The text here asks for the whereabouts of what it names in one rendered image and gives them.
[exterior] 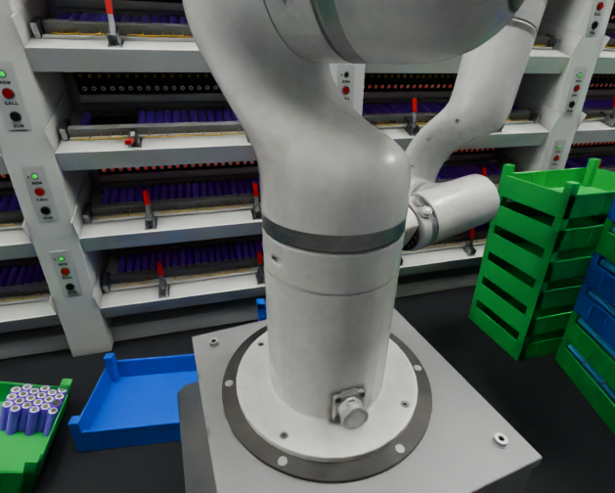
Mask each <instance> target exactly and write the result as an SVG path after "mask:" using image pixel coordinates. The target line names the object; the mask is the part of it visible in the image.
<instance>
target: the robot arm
mask: <svg viewBox="0 0 615 493"><path fill-rule="evenodd" d="M182 2H183V7H184V11H185V15H186V18H187V21H188V24H189V27H190V30H191V33H192V35H193V38H194V40H195V42H196V44H197V46H198V49H199V51H200V53H201V55H202V57H203V59H204V61H205V63H206V65H207V67H208V69H209V71H210V72H211V74H212V76H213V78H214V80H215V81H216V83H217V85H218V87H219V88H220V90H221V92H222V93H223V95H224V97H225V98H226V100H227V102H228V103H229V105H230V107H231V108H232V110H233V112H234V114H235V115H236V117H237V119H238V120H239V122H240V124H241V125H242V128H243V130H244V132H245V134H246V135H247V138H248V140H249V142H250V144H251V147H252V149H253V151H254V154H255V157H256V160H257V165H258V170H259V177H260V196H261V213H262V235H263V253H264V271H265V290H266V309H267V328H268V331H267V332H266V333H265V334H263V335H262V336H260V337H259V338H258V339H257V340H256V341H255V342H254V343H253V344H252V345H251V346H250V347H249V348H248V350H247V351H246V352H245V354H244V355H243V357H242V360H241V362H240V365H239V369H238V374H237V396H238V399H239V403H240V407H241V409H242V412H243V414H244V416H245V418H246V420H247V422H248V423H249V424H250V425H251V426H252V428H253V429H254V430H255V431H256V433H257V434H259V435H260V436H261V437H262V438H263V439H265V440H266V441H267V442H268V443H269V444H271V445H273V446H274V447H276V448H278V449H280V450H282V451H283V452H285V453H287V454H289V455H292V456H295V457H298V458H301V459H304V460H310V461H316V462H322V463H339V462H348V461H353V460H358V459H363V458H365V457H368V456H369V455H372V454H374V453H377V452H379V451H380V450H382V449H384V448H385V447H387V446H388V445H390V444H391V443H393V442H394V441H395V440H396V439H397V438H398V437H399V436H400V435H401V434H402V433H403V432H404V431H405V429H406V427H407V426H408V424H409V423H410V421H411V419H412V417H413V414H414V411H415V408H416V405H417V377H416V375H415V372H414V369H413V366H412V364H411V363H410V361H409V359H408V358H407V356H406V354H405V353H404V352H403V351H402V350H401V349H400V348H399V346H398V345H397V344H396V343H394V342H393V341H392V340H391V339H390V338H389V337H390V330H391V323H392V316H393V310H394V303H395V296H396V290H397V283H398V276H399V269H400V262H401V255H402V250H410V251H416V250H419V249H421V248H424V247H428V246H430V245H433V244H435V243H438V242H440V241H443V240H445V239H448V238H450V237H452V236H454V235H457V234H459V233H462V232H464V231H467V230H470V229H472V228H475V227H477V226H480V225H482V224H485V223H487V222H489V221H491V220H492V219H493V218H494V217H495V216H496V215H497V213H498V210H499V207H500V197H499V193H498V191H497V188H496V187H495V185H494V184H493V183H492V182H491V181H490V180H489V179H488V178H487V177H485V176H483V175H480V174H469V175H466V176H463V177H461V178H458V179H455V180H452V181H448V182H442V183H434V182H435V179H436V177H437V175H438V172H439V170H440V168H441V167H442V165H443V164H444V162H445V161H446V160H447V158H448V157H449V156H450V155H451V154H452V153H453V152H454V151H455V150H457V149H458V148H459V147H461V146H463V145H464V144H466V143H468V142H470V141H472V140H475V139H477V138H480V137H483V136H486V135H489V134H491V133H494V132H496V131H497V130H499V129H500V128H501V127H502V126H503V125H504V124H505V122H506V120H507V118H508V116H509V113H510V111H511V109H512V106H513V103H514V100H515V97H516V94H517V91H518V88H519V85H520V82H521V79H522V76H523V73H524V70H525V68H526V65H527V62H528V59H529V56H530V53H531V50H532V47H533V44H534V42H535V39H536V36H537V32H538V29H539V26H540V23H541V20H542V17H543V14H544V11H545V8H546V5H547V3H548V0H182ZM460 55H463V56H462V59H461V65H460V69H459V72H458V76H457V79H456V83H455V86H454V90H453V93H452V96H451V99H450V101H449V103H448V104H447V106H446V107H445V108H444V109H443V110H442V111H440V112H439V113H438V114H437V115H436V116H434V117H433V118H432V119H431V120H430V121H429V122H428V123H427V124H426V125H425V126H424V127H422V128H421V130H420V131H419V133H418V134H417V135H416V136H415V138H414V139H413V140H412V142H411V144H410V145H409V147H408V148H407V149H406V151H405V152H404V150H403V149H402V148H401V147H400V146H399V145H398V144H397V143H396V142H395V141H394V140H393V139H391V138H390V137H389V136H387V135H386V134H384V133H383V132H382V131H380V130H379V129H377V128H376V127H374V126H373V125H372V124H370V123H369V122H368V121H366V120H365V119H364V118H363V117H361V116H360V115H359V114H358V113H357V112H356V111H355V110H354V109H353V108H352V107H351V106H350V105H349V103H348V102H347V101H346V100H345V99H344V98H343V96H342V95H341V94H340V92H339V90H338V89H337V87H336V85H335V83H334V81H333V79H332V76H331V73H330V68H329V64H371V65H421V64H430V63H436V62H441V61H446V60H449V59H451V58H454V57H457V56H460Z"/></svg>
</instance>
